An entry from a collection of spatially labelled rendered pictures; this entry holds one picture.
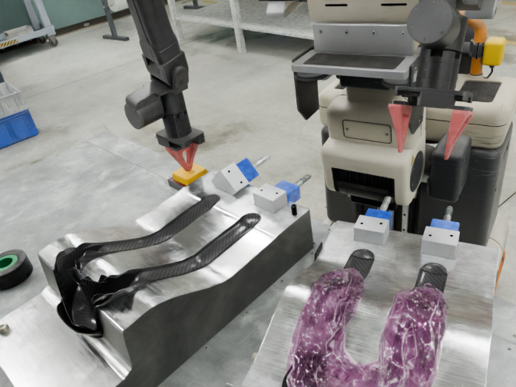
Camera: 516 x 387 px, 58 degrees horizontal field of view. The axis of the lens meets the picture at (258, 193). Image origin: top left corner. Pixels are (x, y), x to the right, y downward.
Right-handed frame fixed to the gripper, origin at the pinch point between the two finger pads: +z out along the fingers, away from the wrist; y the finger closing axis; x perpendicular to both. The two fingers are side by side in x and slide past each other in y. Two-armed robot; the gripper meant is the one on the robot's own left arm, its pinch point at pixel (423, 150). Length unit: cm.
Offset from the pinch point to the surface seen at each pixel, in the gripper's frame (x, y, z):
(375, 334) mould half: -20.5, 2.4, 21.7
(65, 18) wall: 356, -584, -86
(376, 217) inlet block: 3.0, -6.4, 12.7
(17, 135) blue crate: 130, -324, 41
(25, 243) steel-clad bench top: -18, -75, 31
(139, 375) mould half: -33, -25, 33
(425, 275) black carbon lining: -3.9, 4.2, 18.1
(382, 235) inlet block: -1.8, -3.6, 14.2
